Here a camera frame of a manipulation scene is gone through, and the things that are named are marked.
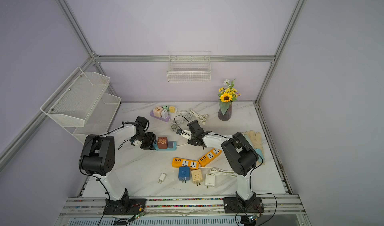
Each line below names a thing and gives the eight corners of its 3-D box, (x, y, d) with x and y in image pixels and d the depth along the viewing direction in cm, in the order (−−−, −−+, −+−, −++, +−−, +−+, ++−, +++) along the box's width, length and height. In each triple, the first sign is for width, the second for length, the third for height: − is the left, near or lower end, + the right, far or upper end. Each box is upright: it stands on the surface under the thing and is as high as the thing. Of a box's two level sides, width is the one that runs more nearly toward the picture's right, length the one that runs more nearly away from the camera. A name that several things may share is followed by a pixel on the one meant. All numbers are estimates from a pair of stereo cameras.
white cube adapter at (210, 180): (205, 189, 80) (205, 187, 78) (204, 175, 85) (205, 174, 83) (215, 189, 80) (216, 187, 78) (214, 175, 85) (215, 174, 83)
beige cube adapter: (193, 186, 81) (193, 183, 77) (191, 173, 86) (191, 170, 81) (203, 184, 82) (203, 181, 78) (200, 171, 86) (200, 168, 82)
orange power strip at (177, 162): (171, 166, 88) (170, 165, 86) (173, 158, 91) (172, 157, 89) (198, 170, 87) (198, 168, 85) (199, 161, 90) (199, 160, 88)
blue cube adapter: (178, 182, 82) (177, 180, 79) (179, 168, 87) (178, 165, 84) (190, 182, 82) (189, 180, 79) (190, 168, 87) (190, 165, 84)
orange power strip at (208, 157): (202, 168, 88) (202, 166, 86) (197, 162, 91) (197, 160, 88) (221, 153, 94) (221, 150, 92) (216, 147, 97) (216, 145, 94)
